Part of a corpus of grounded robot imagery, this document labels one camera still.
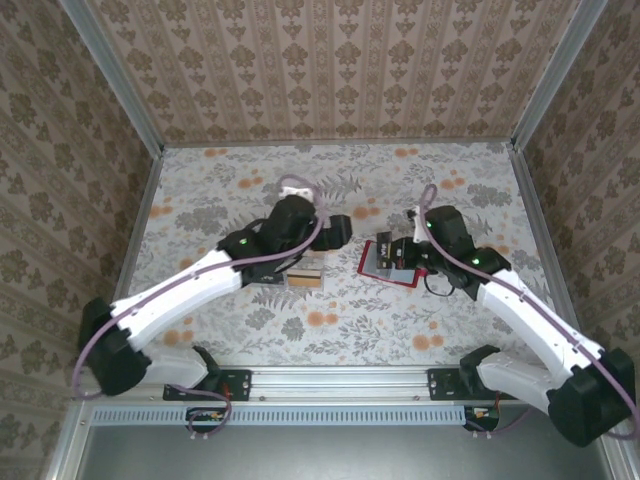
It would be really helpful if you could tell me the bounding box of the tan card dark stripe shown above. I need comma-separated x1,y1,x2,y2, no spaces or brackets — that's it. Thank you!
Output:
286,268,324,292

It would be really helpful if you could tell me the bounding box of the red leather card holder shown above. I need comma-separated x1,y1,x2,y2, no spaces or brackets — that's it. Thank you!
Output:
356,238,420,288

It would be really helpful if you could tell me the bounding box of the grey VIP card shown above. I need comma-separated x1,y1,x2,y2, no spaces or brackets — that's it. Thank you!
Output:
374,230,395,272

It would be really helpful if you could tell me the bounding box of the small circuit board connector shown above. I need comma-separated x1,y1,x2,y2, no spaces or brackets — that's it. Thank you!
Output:
185,407,229,436
463,404,502,434

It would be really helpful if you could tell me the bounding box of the aluminium frame post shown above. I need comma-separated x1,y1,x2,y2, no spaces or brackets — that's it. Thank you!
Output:
58,0,166,154
510,0,610,151

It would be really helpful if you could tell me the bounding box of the grey metal panel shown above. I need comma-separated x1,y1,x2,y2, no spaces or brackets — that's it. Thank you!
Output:
79,423,617,480

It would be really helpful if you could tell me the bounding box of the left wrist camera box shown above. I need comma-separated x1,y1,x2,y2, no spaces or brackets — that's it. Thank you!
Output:
278,185,315,202

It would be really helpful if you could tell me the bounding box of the thin aluminium rail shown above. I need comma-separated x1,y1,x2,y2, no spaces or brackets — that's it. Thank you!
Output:
160,139,517,150

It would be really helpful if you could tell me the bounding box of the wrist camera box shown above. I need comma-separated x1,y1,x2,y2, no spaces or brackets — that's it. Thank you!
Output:
278,185,315,202
406,207,427,244

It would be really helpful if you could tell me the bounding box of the black mount plate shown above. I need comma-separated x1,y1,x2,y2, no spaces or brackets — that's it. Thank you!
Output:
427,368,522,403
163,368,252,403

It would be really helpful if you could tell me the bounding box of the aluminium side rail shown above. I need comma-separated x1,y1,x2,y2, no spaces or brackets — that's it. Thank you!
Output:
507,143,594,364
93,147,166,365

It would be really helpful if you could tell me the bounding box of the grey slotted cable duct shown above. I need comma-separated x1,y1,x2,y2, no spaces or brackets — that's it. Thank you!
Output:
92,404,467,427

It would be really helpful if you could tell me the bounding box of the thin black cable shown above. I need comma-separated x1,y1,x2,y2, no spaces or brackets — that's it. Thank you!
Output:
422,272,457,300

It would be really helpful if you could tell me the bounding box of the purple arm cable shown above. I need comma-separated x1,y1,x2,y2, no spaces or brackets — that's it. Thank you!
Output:
71,173,334,441
421,183,640,444

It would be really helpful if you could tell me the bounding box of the clear acrylic organizer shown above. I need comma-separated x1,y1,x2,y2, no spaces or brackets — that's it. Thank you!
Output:
247,239,331,296

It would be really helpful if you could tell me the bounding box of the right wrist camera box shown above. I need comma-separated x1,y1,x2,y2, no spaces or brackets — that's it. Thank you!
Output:
406,207,427,244

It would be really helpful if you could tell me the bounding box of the wide aluminium base rail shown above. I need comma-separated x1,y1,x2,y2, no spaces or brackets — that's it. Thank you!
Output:
74,363,617,402

